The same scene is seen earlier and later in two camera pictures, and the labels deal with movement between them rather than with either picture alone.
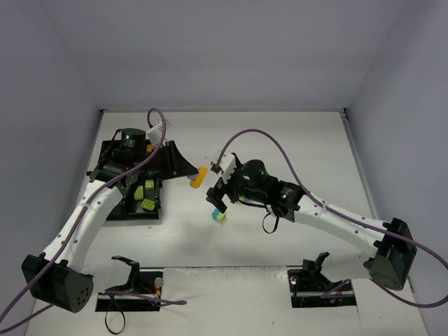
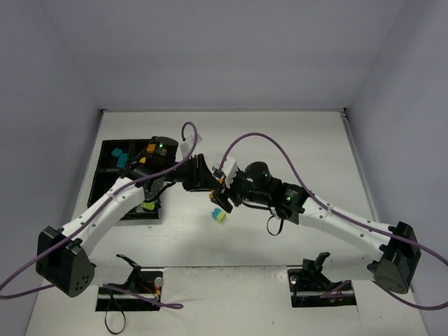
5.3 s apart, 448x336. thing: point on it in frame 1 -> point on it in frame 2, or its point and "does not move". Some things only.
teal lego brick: (215, 213) does not move
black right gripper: (221, 191) does not move
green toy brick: (148, 204) does not move
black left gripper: (167, 160) -> (197, 173)
